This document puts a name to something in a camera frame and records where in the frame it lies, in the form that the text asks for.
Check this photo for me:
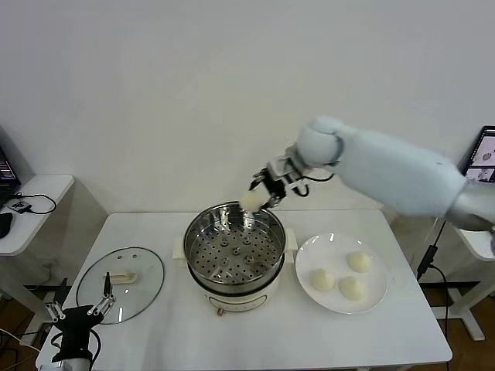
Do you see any round glass pot lid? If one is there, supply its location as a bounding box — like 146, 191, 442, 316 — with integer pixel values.
75, 246, 166, 325

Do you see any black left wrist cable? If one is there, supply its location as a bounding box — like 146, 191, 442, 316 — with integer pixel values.
90, 328, 103, 362

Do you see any white electric cooking pot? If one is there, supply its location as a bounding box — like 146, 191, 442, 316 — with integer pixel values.
171, 227, 298, 317

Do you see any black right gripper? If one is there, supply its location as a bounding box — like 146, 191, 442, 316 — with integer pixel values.
249, 146, 310, 209

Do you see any white side desk with mouse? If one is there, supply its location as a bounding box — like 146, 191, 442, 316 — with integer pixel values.
0, 174, 75, 324

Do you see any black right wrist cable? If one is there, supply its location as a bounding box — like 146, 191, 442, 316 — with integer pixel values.
295, 133, 345, 198

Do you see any white floor cable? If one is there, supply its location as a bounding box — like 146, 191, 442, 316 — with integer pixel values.
0, 328, 42, 353

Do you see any small black usb hub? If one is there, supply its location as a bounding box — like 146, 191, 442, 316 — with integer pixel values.
8, 199, 32, 215

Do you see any thin black hub cable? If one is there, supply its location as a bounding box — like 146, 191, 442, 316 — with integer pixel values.
17, 192, 56, 216

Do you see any round white plate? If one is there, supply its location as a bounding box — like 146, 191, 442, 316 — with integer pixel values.
294, 232, 390, 315

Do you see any black laptop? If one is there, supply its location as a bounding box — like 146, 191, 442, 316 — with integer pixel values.
0, 146, 21, 206

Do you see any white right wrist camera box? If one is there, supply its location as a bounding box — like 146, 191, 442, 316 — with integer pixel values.
268, 154, 291, 175

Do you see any grey laptop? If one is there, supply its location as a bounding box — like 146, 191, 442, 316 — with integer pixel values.
458, 124, 495, 186

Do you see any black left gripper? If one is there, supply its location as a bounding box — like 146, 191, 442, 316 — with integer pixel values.
45, 271, 117, 362

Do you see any black laptop power cable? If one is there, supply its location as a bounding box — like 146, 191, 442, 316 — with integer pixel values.
416, 222, 452, 349

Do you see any white side desk with label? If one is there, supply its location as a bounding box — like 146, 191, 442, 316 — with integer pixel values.
444, 216, 495, 341

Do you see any perforated stainless steel steamer insert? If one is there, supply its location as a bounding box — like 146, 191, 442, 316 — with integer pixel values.
183, 201, 287, 286

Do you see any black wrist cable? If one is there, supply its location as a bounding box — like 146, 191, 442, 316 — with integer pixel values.
295, 133, 345, 198
90, 328, 103, 362

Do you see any white steamed baozi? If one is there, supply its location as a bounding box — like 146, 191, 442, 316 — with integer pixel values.
346, 250, 374, 274
309, 268, 336, 292
239, 191, 268, 213
338, 275, 366, 301

